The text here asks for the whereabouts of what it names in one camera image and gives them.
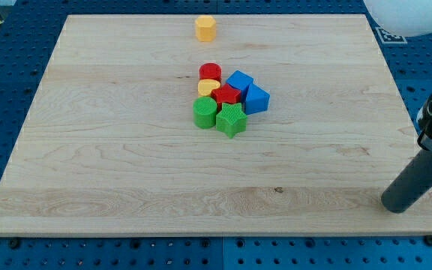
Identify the green cylinder block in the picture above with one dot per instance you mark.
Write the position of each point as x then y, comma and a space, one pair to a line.
204, 112

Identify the blue triangle block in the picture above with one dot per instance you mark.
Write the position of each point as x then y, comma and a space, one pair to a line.
257, 100

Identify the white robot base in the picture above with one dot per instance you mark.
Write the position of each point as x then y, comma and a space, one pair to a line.
408, 18

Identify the yellow hexagon block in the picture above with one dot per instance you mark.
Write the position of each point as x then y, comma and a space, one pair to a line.
205, 28

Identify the light wooden board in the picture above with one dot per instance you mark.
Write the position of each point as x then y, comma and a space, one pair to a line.
109, 147

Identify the dark grey cylindrical pointer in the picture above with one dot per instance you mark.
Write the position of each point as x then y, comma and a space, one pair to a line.
410, 185

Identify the green star block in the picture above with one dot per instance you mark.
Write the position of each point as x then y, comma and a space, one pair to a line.
231, 120

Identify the blue cube block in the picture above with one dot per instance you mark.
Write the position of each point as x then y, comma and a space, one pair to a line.
241, 81

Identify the black white fiducial marker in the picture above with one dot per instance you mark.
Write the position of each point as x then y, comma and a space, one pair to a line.
389, 38

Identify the red cylinder block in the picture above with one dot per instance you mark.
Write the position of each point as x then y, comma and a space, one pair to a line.
210, 71

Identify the red star block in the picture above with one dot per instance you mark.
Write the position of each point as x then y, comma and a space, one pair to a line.
226, 94

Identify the yellow heart block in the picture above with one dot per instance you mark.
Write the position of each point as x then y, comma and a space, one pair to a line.
206, 86

